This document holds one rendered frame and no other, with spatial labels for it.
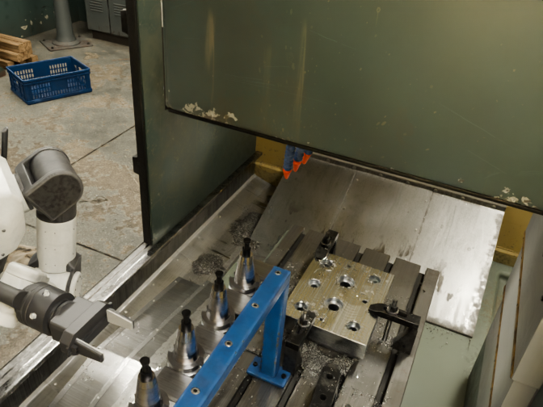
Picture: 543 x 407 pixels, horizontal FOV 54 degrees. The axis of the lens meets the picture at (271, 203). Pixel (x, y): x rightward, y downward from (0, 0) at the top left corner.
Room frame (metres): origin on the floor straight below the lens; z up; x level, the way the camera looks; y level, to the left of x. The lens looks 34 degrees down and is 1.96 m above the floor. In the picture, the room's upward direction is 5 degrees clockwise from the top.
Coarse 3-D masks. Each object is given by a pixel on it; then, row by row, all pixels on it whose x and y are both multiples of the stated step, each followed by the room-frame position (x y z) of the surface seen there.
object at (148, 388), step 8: (152, 376) 0.51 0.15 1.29; (144, 384) 0.49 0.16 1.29; (152, 384) 0.50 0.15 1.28; (136, 392) 0.50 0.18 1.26; (144, 392) 0.49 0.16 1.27; (152, 392) 0.49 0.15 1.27; (160, 392) 0.51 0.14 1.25; (136, 400) 0.49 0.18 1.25; (144, 400) 0.49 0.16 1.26; (152, 400) 0.49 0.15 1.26; (160, 400) 0.50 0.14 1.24
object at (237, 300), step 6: (228, 288) 0.79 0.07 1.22; (228, 294) 0.77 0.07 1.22; (234, 294) 0.78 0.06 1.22; (240, 294) 0.78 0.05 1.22; (228, 300) 0.76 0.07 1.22; (234, 300) 0.76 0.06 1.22; (240, 300) 0.76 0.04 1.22; (246, 300) 0.76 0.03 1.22; (234, 306) 0.74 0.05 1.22; (240, 306) 0.74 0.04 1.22; (240, 312) 0.73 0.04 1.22
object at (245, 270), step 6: (240, 252) 0.82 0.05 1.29; (240, 258) 0.80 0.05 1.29; (246, 258) 0.80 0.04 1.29; (252, 258) 0.81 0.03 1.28; (240, 264) 0.80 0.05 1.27; (246, 264) 0.80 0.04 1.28; (252, 264) 0.81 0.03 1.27; (240, 270) 0.80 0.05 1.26; (246, 270) 0.80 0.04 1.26; (252, 270) 0.80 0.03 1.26; (234, 276) 0.81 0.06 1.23; (240, 276) 0.80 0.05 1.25; (246, 276) 0.79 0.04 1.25; (252, 276) 0.80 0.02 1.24; (240, 282) 0.79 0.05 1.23; (246, 282) 0.79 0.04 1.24; (252, 282) 0.80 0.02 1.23
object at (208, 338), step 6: (198, 324) 0.69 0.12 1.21; (198, 330) 0.67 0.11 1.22; (204, 330) 0.67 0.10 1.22; (210, 330) 0.68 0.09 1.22; (216, 330) 0.68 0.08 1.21; (198, 336) 0.66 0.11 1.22; (204, 336) 0.66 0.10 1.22; (210, 336) 0.66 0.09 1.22; (216, 336) 0.66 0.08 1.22; (222, 336) 0.66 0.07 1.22; (198, 342) 0.64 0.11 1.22; (204, 342) 0.65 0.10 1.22; (210, 342) 0.65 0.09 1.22; (216, 342) 0.65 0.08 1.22; (204, 348) 0.63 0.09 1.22; (210, 348) 0.63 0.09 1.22; (210, 354) 0.62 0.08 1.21
